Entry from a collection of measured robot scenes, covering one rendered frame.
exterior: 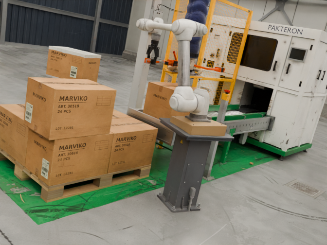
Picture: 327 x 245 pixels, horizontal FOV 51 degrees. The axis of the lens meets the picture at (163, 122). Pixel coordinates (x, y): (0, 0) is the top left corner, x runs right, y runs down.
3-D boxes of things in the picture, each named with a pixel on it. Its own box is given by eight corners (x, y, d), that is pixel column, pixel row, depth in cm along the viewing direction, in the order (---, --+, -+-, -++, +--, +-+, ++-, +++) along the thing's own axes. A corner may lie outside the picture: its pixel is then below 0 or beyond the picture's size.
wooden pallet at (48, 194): (92, 144, 428) (94, 133, 425) (149, 176, 367) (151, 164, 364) (-7, 157, 338) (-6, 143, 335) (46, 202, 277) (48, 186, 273)
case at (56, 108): (82, 120, 329) (88, 79, 320) (109, 133, 305) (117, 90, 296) (23, 124, 284) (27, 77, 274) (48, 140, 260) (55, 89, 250)
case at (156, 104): (174, 113, 436) (181, 82, 426) (199, 123, 412) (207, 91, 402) (141, 115, 390) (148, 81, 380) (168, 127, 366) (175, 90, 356)
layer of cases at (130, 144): (94, 133, 425) (99, 102, 415) (151, 164, 364) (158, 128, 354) (-5, 143, 335) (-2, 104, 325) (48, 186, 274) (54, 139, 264)
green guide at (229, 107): (233, 107, 567) (234, 102, 565) (238, 109, 560) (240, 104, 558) (171, 111, 446) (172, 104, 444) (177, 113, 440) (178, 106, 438)
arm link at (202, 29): (196, 22, 301) (185, 20, 292) (211, 23, 288) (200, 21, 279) (194, 38, 304) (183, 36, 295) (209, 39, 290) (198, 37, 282)
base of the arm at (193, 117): (215, 122, 299) (216, 116, 297) (191, 121, 291) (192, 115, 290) (206, 117, 315) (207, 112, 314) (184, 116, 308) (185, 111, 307)
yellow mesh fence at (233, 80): (218, 136, 592) (250, 10, 541) (223, 138, 586) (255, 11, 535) (176, 143, 504) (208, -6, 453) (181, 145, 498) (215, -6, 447)
